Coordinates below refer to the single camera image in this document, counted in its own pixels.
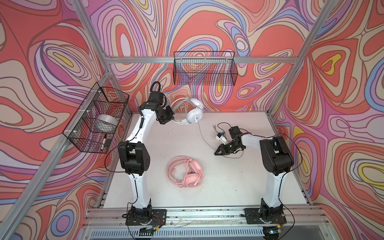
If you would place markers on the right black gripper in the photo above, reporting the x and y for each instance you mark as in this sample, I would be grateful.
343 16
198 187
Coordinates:
223 150

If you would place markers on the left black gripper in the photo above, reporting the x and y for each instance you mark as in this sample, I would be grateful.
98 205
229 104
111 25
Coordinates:
170 115

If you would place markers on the pink headphones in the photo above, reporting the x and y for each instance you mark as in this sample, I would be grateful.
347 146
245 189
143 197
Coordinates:
194 173

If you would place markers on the white headphones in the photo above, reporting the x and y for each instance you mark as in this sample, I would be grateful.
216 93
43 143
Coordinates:
193 107

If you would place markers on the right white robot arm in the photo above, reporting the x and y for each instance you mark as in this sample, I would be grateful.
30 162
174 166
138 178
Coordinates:
277 160

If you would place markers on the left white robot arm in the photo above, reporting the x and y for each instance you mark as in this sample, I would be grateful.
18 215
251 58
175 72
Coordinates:
135 158

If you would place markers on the grey tape roll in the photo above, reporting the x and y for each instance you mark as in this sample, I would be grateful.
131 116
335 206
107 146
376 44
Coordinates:
105 124

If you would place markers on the marker pen in basket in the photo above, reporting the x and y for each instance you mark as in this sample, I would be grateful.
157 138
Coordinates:
103 145

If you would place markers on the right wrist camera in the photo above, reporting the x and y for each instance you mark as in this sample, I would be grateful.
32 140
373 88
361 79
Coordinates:
221 137

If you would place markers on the black wire basket back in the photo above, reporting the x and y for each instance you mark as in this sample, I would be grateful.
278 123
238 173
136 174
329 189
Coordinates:
205 68

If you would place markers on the black wire basket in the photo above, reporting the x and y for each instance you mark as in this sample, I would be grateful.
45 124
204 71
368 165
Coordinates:
205 68
99 100

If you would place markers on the black wire basket left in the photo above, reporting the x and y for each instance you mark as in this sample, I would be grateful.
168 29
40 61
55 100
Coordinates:
99 100

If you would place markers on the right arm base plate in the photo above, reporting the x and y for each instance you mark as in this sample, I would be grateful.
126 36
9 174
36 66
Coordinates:
269 216

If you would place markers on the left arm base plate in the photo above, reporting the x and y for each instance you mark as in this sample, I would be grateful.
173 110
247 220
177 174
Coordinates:
141 217

